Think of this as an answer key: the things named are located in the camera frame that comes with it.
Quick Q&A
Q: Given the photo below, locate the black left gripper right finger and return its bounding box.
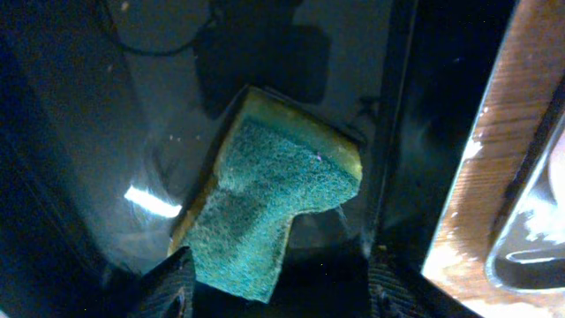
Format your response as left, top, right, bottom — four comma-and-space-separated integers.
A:
367, 255, 480, 318

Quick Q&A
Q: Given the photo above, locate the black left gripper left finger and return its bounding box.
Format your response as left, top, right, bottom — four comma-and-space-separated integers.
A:
127, 246, 196, 318

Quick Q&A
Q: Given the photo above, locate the green yellow sponge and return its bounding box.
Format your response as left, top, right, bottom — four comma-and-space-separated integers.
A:
168, 87, 363, 303

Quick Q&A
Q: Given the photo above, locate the black plastic tray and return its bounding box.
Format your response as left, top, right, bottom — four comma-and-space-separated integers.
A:
1, 0, 515, 318

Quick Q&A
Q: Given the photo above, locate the dark brown serving tray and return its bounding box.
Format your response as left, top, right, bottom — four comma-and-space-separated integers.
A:
485, 80, 564, 293

